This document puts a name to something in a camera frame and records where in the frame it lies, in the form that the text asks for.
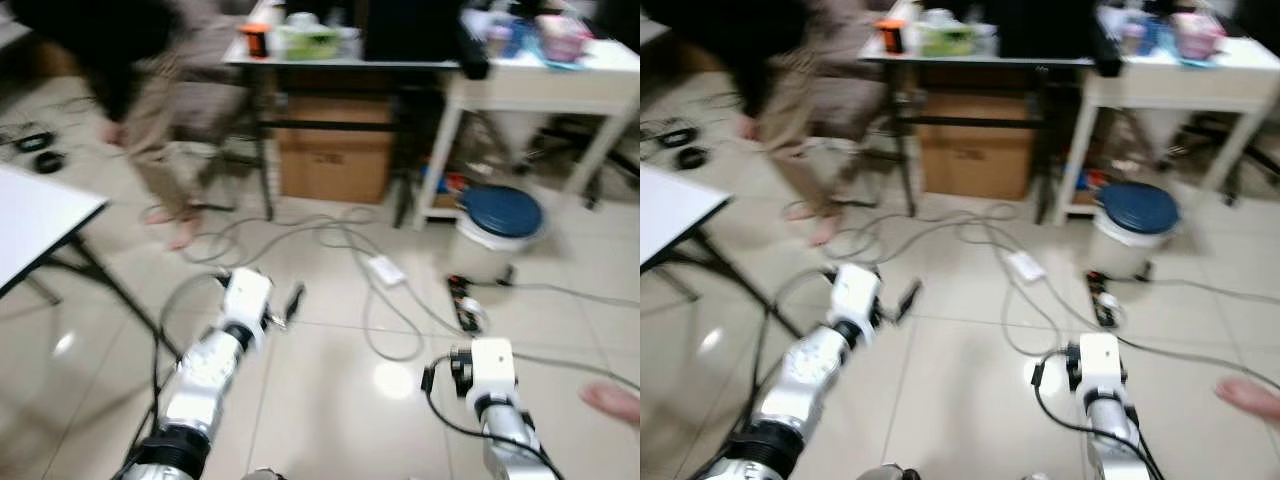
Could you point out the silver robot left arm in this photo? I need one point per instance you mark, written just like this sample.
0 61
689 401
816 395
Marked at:
810 375
205 375

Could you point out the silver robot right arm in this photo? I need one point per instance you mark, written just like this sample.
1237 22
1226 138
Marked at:
1118 432
512 430

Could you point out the black monitor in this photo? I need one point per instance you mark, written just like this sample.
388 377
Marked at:
1045 28
410 30

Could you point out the orange black small device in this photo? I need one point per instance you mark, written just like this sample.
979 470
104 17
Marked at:
255 42
892 37

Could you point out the green plastic container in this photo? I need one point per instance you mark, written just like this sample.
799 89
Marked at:
310 45
945 42

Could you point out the black round floor device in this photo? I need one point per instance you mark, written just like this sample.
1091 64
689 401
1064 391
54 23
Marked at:
49 161
690 158

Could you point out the black flat floor device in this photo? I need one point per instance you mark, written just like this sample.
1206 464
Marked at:
34 141
676 137

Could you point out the robot left leg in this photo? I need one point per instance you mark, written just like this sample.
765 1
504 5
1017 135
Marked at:
892 472
264 475

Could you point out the seated person in khaki trousers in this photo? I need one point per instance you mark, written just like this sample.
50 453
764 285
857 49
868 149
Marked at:
165 110
800 105

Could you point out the bare foot of person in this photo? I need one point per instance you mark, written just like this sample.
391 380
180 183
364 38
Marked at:
1250 398
612 402

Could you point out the white table with black legs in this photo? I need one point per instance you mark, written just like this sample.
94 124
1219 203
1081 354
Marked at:
35 215
675 205

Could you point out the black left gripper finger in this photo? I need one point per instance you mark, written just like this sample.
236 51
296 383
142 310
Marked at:
296 303
909 300

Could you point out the white wooden side table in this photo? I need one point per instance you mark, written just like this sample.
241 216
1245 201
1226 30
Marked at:
540 90
1180 88

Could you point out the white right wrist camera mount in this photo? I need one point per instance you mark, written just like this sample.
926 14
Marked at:
1100 362
492 366

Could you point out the white power strip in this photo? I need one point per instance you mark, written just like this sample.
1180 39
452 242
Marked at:
387 270
1025 266

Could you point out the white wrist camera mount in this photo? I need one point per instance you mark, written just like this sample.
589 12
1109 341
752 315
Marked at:
1100 362
246 295
492 366
857 290

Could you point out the black power strip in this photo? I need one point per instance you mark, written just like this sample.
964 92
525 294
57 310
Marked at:
1103 300
465 305

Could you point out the pink packet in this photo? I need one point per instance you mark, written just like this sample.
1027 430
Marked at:
1197 35
562 38

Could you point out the white bin with blue lid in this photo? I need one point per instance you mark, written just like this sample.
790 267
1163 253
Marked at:
500 212
1138 208

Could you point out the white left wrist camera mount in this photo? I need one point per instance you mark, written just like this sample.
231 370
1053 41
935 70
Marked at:
246 295
857 290

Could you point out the brown cardboard box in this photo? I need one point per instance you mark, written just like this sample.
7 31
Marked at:
335 160
975 155

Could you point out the black frame glass desk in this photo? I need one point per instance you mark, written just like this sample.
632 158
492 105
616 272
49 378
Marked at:
262 110
903 105

